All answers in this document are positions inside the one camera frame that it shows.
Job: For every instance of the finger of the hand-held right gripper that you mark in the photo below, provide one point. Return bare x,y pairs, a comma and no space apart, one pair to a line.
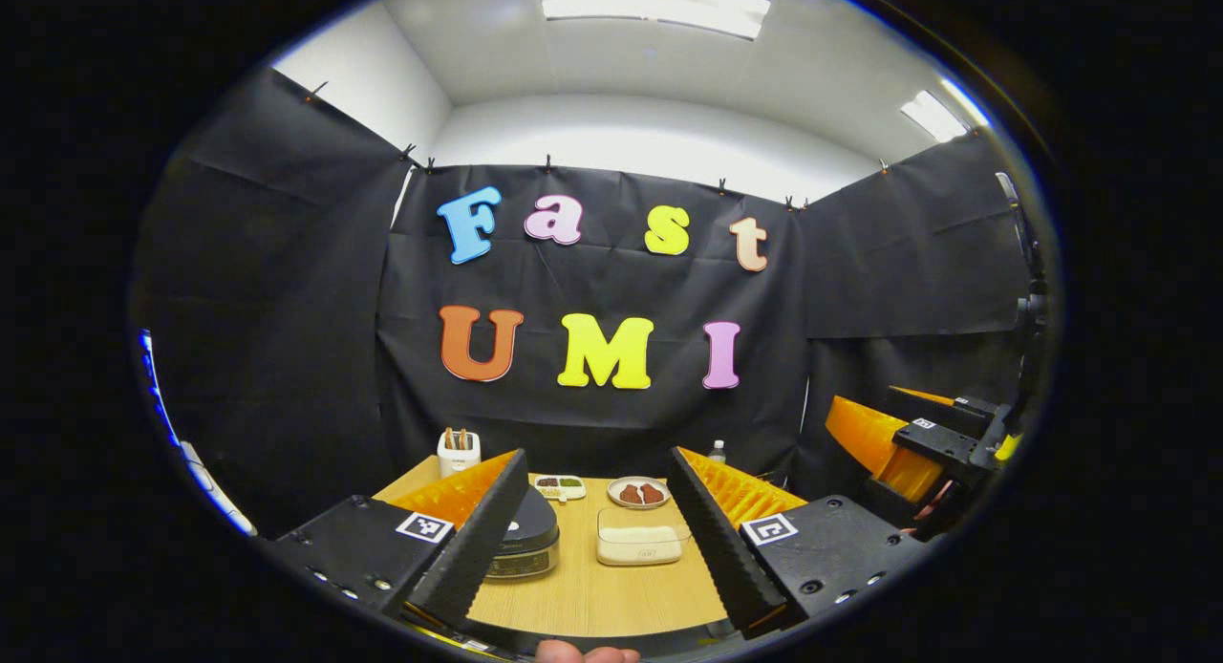
941,407
865,434

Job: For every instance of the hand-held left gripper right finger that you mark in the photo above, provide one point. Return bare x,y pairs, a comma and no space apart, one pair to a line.
726,558

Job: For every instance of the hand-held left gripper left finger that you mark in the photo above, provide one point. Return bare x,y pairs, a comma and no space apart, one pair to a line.
478,548

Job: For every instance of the dark grey rice cooker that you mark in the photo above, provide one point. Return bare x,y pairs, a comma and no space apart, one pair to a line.
535,539

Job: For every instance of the clear rice container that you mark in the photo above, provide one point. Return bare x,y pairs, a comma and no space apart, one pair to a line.
635,548

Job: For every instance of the white utensil holder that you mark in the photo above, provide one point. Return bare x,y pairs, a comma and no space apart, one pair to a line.
459,460

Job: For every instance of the white divided grain dish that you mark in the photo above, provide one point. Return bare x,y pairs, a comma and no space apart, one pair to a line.
559,496

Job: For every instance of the brown meat piece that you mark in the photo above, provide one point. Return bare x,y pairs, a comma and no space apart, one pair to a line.
630,495
653,494

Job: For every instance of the green drink bottle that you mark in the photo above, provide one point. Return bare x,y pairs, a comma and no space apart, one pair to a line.
717,453

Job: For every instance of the white round plate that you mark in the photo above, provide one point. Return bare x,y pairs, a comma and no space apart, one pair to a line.
638,480

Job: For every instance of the small ceiling light panel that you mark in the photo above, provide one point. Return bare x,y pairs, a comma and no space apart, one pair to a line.
934,117

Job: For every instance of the white side table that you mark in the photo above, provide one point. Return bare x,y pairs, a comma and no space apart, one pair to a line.
203,472

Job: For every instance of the black backdrop cloth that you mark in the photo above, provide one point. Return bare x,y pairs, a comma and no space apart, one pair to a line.
287,310

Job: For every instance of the large ceiling light panel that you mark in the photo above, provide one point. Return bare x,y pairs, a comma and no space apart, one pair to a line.
650,4

